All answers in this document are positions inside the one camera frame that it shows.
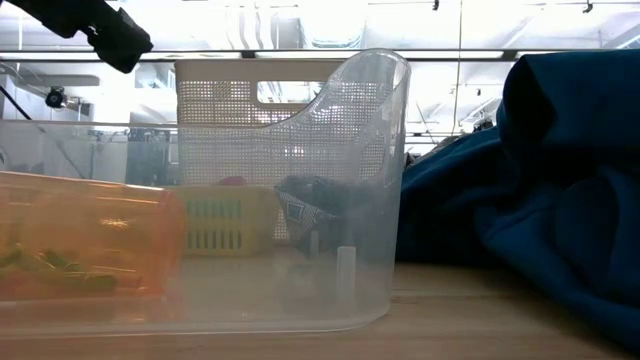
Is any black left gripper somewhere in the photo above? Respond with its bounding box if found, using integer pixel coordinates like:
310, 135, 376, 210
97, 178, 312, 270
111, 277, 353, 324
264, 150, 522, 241
87, 4, 155, 75

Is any orange pill bottle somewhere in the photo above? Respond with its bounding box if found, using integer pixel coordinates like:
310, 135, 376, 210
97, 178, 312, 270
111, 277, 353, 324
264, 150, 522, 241
0, 171, 187, 303

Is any grey patterned garment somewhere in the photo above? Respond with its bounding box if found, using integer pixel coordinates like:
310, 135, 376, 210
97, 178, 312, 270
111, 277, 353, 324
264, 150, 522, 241
273, 173, 366, 254

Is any clear plastic bin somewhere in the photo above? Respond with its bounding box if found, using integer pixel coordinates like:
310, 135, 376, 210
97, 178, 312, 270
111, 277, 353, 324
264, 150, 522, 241
0, 48, 413, 337

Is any dark blue garment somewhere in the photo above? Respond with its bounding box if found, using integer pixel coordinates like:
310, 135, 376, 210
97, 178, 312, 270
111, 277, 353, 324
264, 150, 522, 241
394, 48, 640, 351

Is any black hanging device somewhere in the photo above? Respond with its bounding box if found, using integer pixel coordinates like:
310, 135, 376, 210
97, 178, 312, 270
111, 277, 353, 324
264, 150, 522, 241
44, 86, 68, 110

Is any white perforated laundry basket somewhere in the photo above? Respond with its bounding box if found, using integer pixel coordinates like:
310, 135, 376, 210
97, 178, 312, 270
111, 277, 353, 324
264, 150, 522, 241
173, 58, 404, 187

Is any small yellow plastic basket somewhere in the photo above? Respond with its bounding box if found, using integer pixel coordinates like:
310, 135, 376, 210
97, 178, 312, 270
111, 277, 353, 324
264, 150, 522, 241
167, 184, 280, 258

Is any small white tube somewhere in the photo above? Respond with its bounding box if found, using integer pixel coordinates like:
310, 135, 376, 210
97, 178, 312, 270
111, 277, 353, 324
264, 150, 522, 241
336, 244, 358, 304

